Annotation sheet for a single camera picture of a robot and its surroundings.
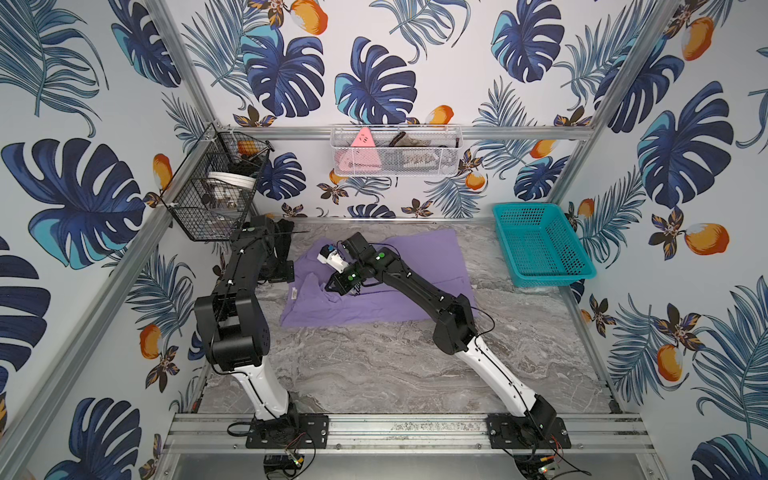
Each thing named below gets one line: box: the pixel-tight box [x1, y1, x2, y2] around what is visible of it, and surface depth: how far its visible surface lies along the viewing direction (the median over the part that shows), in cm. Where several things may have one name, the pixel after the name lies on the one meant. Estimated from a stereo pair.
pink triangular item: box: [335, 127, 382, 172], surface depth 92 cm
